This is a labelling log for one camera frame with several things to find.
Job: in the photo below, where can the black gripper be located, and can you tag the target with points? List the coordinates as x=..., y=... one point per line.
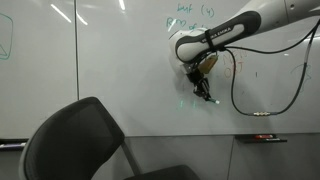
x=195, y=76

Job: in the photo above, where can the green whiteboard marker white cap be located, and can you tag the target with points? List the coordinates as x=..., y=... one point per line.
x=215, y=101

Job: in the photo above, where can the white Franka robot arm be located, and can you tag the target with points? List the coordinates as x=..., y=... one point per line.
x=200, y=41

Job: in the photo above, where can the black marker tray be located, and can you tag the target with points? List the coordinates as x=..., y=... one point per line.
x=243, y=140

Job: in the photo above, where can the red whiteboard marker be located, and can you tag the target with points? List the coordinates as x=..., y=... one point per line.
x=263, y=136

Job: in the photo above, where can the black mesh office chair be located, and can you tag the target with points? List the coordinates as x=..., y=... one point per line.
x=73, y=140

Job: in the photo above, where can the large whiteboard panel with tray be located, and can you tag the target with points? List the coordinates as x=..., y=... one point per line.
x=133, y=66

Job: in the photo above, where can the whiteboard panel without tray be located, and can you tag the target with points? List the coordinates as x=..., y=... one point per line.
x=36, y=83

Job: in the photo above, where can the black tray under plain panel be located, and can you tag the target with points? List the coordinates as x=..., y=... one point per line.
x=6, y=140

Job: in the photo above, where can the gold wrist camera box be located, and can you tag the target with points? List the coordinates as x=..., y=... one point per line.
x=208, y=65

